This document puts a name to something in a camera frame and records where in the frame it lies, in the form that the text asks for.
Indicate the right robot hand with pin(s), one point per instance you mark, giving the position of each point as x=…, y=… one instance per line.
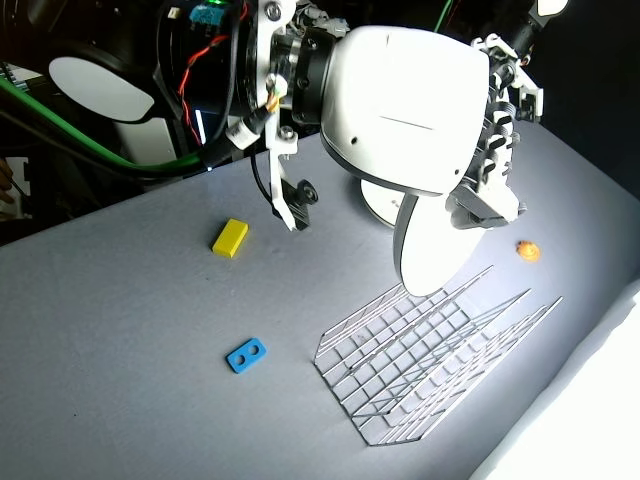
x=400, y=100

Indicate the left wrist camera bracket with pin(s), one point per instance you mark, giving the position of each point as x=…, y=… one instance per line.
x=500, y=48

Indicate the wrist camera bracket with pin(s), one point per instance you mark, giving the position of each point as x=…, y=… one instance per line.
x=274, y=165
x=500, y=48

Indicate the orange swirl cookie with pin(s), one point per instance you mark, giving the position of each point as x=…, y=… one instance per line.
x=529, y=251

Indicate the yellow rectangular block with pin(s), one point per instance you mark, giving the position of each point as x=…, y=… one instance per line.
x=230, y=238

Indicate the blue block with two holes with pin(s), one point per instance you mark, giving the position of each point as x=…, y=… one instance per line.
x=246, y=356

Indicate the white plate with black rim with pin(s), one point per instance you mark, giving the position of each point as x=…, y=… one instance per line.
x=435, y=255
x=380, y=205

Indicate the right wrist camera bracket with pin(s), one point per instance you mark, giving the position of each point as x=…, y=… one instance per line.
x=274, y=165

